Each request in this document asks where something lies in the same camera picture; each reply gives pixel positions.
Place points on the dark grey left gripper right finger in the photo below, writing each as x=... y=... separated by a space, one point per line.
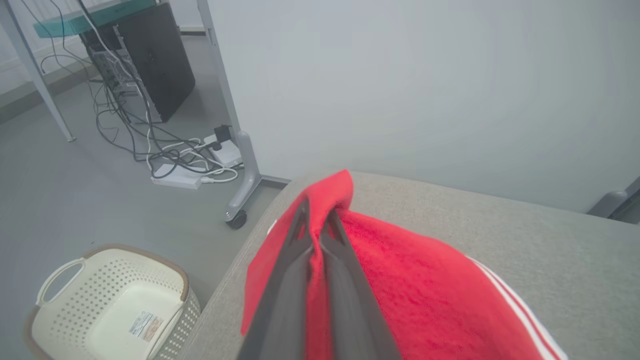
x=350 y=320

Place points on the black computer tower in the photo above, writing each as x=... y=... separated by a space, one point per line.
x=155 y=60

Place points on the grey table leg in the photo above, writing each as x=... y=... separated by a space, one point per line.
x=250 y=170

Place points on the grey metal desk leg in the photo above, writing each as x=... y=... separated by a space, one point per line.
x=41 y=75

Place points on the teal desk top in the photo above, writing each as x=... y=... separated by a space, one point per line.
x=75 y=22

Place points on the black power plug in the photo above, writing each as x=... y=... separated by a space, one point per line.
x=223 y=134

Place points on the red Bulls basketball jersey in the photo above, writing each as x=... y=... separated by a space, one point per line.
x=425 y=280

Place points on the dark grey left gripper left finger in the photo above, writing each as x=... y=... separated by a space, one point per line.
x=280 y=310

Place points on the white power strip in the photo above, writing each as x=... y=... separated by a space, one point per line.
x=172 y=176

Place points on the cream perforated laundry basket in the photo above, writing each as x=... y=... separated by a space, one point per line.
x=100 y=300

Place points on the black caster wheel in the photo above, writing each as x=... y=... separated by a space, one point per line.
x=237 y=220

